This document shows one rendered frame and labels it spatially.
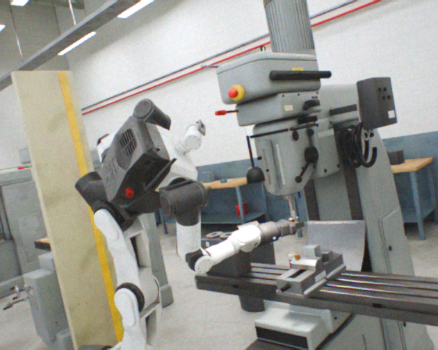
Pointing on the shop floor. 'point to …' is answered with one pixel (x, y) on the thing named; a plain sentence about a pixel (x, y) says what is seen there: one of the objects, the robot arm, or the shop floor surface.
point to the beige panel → (69, 204)
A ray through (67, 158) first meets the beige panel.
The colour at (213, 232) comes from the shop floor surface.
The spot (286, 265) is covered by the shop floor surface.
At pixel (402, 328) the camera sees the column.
